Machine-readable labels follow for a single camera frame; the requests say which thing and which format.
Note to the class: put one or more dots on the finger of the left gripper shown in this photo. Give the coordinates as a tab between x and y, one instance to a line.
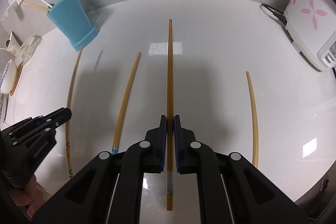
58	117

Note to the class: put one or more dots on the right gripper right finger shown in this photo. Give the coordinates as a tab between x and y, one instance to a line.
230	188

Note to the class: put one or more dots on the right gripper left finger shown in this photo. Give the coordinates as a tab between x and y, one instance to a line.
109	188

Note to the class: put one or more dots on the blue patterned bamboo chopstick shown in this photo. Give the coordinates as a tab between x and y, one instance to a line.
122	112

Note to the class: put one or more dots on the bamboo chopstick blue dot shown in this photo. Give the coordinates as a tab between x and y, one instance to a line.
255	128

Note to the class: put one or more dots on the bamboo chopstick green pattern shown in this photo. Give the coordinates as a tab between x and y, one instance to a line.
170	119

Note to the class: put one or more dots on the left hand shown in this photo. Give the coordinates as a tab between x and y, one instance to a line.
32	195

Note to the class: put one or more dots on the orange round coaster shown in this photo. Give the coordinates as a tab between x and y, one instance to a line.
19	71

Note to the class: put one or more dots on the clear food container green lid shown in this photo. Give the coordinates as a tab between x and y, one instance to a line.
27	50

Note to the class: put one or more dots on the blue plastic utensil holder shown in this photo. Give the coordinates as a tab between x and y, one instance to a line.
70	18

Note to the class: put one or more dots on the leaning bamboo chopstick in holder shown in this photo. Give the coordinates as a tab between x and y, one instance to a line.
37	6

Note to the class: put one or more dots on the white charger plug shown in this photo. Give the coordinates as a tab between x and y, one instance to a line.
11	7

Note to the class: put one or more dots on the white floral rice cooker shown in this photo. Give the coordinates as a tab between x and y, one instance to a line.
311	25

